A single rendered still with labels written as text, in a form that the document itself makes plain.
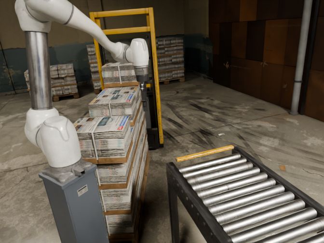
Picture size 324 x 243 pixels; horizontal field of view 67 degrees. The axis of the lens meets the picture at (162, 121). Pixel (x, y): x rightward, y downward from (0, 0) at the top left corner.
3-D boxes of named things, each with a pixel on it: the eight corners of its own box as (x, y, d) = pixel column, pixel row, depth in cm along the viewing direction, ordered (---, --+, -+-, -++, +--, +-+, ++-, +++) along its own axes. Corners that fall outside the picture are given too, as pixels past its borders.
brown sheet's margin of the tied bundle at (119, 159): (102, 163, 159) (101, 157, 157) (112, 143, 185) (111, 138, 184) (127, 163, 158) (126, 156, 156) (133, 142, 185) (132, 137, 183)
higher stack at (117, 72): (117, 172, 302) (100, 66, 255) (121, 160, 330) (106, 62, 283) (148, 170, 300) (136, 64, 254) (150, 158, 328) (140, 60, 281)
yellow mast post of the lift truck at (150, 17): (156, 143, 347) (145, 7, 283) (157, 141, 355) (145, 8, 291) (163, 143, 346) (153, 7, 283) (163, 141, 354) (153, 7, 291)
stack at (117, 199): (88, 254, 194) (66, 163, 164) (117, 172, 303) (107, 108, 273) (137, 252, 192) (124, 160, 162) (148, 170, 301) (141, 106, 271)
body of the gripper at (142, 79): (136, 73, 155) (138, 87, 159) (135, 76, 148) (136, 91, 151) (148, 73, 155) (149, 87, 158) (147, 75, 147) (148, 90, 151)
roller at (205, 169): (180, 172, 148) (182, 180, 146) (246, 155, 161) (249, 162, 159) (178, 174, 152) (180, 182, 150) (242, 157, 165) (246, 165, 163)
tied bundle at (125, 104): (91, 129, 218) (87, 104, 210) (100, 117, 245) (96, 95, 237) (133, 127, 216) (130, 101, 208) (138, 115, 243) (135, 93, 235)
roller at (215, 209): (203, 212, 123) (203, 205, 121) (279, 189, 136) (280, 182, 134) (208, 219, 119) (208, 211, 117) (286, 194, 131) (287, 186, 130)
